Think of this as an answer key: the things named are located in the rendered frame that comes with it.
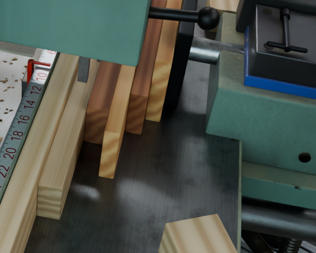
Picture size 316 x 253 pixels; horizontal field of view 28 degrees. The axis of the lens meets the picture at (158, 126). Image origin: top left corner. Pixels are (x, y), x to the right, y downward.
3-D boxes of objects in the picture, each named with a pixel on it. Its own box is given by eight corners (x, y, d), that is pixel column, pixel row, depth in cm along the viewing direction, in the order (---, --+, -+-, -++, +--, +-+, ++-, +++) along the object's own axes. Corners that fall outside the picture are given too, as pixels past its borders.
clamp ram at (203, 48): (233, 118, 65) (256, 47, 59) (162, 105, 65) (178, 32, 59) (235, 67, 72) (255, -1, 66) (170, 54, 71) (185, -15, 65)
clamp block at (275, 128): (325, 180, 65) (357, 117, 59) (198, 156, 65) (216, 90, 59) (314, 93, 76) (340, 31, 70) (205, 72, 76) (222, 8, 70)
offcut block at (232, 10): (203, 15, 80) (208, -8, 78) (237, 20, 80) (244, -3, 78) (204, 30, 77) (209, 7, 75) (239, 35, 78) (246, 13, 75)
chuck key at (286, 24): (306, 58, 58) (309, 49, 57) (265, 50, 58) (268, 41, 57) (302, 19, 63) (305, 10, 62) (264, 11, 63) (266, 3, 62)
